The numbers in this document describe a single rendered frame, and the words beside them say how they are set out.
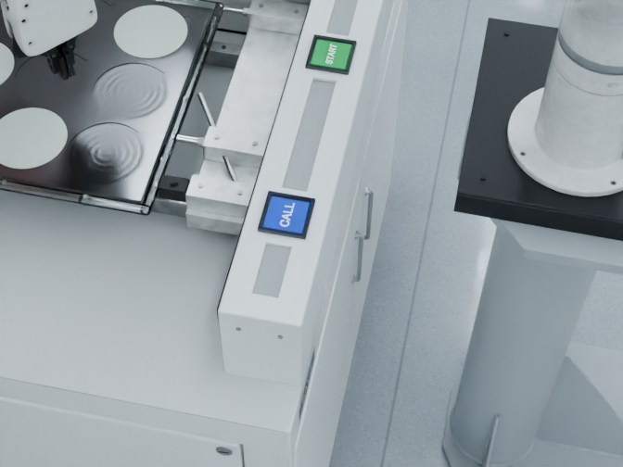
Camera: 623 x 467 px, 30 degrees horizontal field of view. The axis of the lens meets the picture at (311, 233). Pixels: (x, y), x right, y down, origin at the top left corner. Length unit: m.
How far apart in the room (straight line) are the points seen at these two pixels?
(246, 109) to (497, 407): 0.77
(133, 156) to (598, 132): 0.58
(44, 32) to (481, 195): 0.57
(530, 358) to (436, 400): 0.45
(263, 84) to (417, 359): 0.93
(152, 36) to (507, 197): 0.53
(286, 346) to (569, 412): 0.96
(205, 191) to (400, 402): 0.98
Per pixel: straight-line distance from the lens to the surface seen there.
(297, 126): 1.42
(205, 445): 1.44
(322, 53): 1.50
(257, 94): 1.57
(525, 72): 1.65
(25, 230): 1.54
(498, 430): 2.12
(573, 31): 1.39
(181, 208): 1.50
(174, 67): 1.58
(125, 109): 1.54
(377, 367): 2.33
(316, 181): 1.37
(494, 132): 1.57
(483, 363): 1.96
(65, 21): 1.40
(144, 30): 1.63
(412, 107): 2.74
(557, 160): 1.53
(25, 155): 1.51
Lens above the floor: 2.04
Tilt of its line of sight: 55 degrees down
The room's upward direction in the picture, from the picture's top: 1 degrees clockwise
